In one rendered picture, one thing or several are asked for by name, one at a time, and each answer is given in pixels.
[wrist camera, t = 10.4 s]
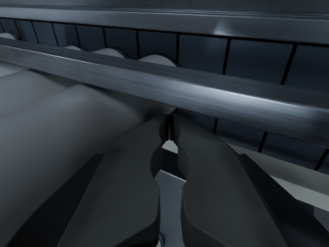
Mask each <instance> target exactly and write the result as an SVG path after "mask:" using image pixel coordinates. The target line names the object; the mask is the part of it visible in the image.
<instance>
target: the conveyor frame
mask: <svg viewBox="0 0 329 247"><path fill-rule="evenodd" d="M0 17H1V18H13V19H24V20H36V21H47V22H59V23H70V24H82V25H98V26H110V27H122V28H133V29H145V30H156V31H168V32H179V33H191V34H203V35H214V36H226V37H237V38H249V39H261V40H272V41H284V42H295V43H307V44H319V45H329V13H305V12H269V11H234V10H198V9H163V8H127V7H92V6H56V5H21V4H0Z"/></svg>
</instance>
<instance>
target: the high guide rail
mask: <svg viewBox="0 0 329 247"><path fill-rule="evenodd" d="M0 60H2V61H5V62H9V63H13V64H17V65H20V66H24V67H28V68H31V69H35V70H39V71H42V72H46V73H49V74H54V75H58V76H61V77H65V78H69V79H73V80H76V81H80V82H84V83H87V84H91V85H94V86H98V87H102V88H105V89H109V90H113V91H116V92H120V93H124V94H128V95H131V96H135V97H139V98H142V99H146V100H150V101H154V102H158V103H161V104H165V105H169V106H172V107H176V108H180V109H184V110H187V111H190V112H194V113H198V114H202V115H205V116H209V117H213V118H216V119H220V120H224V121H228V122H231V123H235V124H239V125H243V126H246V127H250V128H254V129H258V130H261V131H265V132H269V133H272V134H276V135H280V136H283V137H287V138H290V139H294V140H298V141H302V142H305V143H309V144H313V145H316V146H320V147H324V148H328V149H329V93H327V92H321V91H315V90H310V89H304V88H298V87H292V86H286V85H280V84H275V83H269V82H263V81H257V80H251V79H245V78H240V77H234V76H228V75H222V74H214V73H209V72H203V71H197V70H191V69H185V68H179V67H174V66H168V65H162V64H156V63H151V62H145V61H139V60H133V59H127V58H122V57H116V56H110V55H104V54H99V53H93V52H87V51H81V50H75V49H68V48H62V47H56V46H50V45H44V44H38V43H33V42H27V41H21V40H15V39H9V38H3V37H0Z"/></svg>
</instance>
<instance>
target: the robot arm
mask: <svg viewBox="0 0 329 247"><path fill-rule="evenodd" d="M169 129H170V140H171V141H173V142H174V144H175V145H176V146H177V147H178V160H177V166H178V169H179V170H180V171H181V172H182V173H183V175H184V177H185V178H186V182H185V183H184V185H183V187H182V202H181V225H182V236H183V242H184V245H185V246H186V247H329V232H328V231H327V230H326V229H325V228H324V226H323V225H322V224H321V223H320V222H319V221H318V220H317V219H316V218H315V217H314V216H313V215H312V214H311V213H310V212H309V211H308V210H307V209H306V208H305V207H304V206H303V205H302V204H301V203H299V202H298V201H297V200H296V199H295V198H294V197H293V196H292V195H291V194H290V193H289V192H288V191H286V190H285V189H284V188H283V187H282V186H281V185H280V184H279V183H277V182H276V181H275V180H274V179H273V178H272V177H271V176H270V175H269V174H267V173H266V172H265V171H264V170H263V169H262V168H261V167H260V166H258V165H257V164H256V163H255V162H254V161H253V160H252V159H251V158H250V157H248V156H247V155H246V154H238V153H237V152H236V151H235V150H233V149H232V148H231V147H230V146H229V145H228V144H227V143H225V142H224V141H223V140H222V139H220V138H219V137H217V136H216V135H214V134H213V133H211V132H210V131H208V130H206V129H204V128H203V127H201V126H199V125H198V124H196V123H194V122H192V121H190V120H189V119H187V118H185V117H183V116H182V115H179V114H172V115H167V114H159V115H157V116H156V117H154V118H152V119H150V120H149V121H147V122H145V123H144V124H142V125H140V126H139V127H137V128H135V129H133V130H132V131H130V132H128V133H127V134H125V135H124V136H122V137H121V138H120V139H118V140H117V141H116V142H114V143H113V144H112V145H111V146H110V147H109V148H108V149H107V150H106V151H105V152H104V153H103V154H95V155H94V156H93V157H92V158H91V159H90V160H89V161H88V162H87V163H86V164H84V165H83V166H82V167H81V168H80V169H79V170H78V171H77V172H76V173H75V174H74V175H73V176H72V177H70V178H69V179H68V180H67V181H66V182H65V183H64V184H63V185H62V186H61V187H60V188H59V189H58V190H57V191H55V192H54V193H53V194H52V195H51V196H50V197H49V198H48V199H47V200H46V201H45V202H44V203H43V204H42V205H41V206H40V207H39V208H38V209H37V210H36V211H35V212H34V213H33V214H32V215H31V216H30V217H29V218H28V219H27V220H26V221H25V222H24V224H23V225H22V226H21V227H20V228H19V230H18V231H17V232H16V233H15V234H14V236H13V237H12V238H11V239H10V241H9V242H8V243H7V245H6V246H5V247H156V246H157V244H158V242H159V233H160V219H161V211H160V188H159V185H158V184H157V182H156V181H155V179H154V178H155V176H156V175H157V173H158V172H159V170H160V169H161V168H162V165H163V164H162V146H163V144H164V143H165V142H166V141H168V134H169Z"/></svg>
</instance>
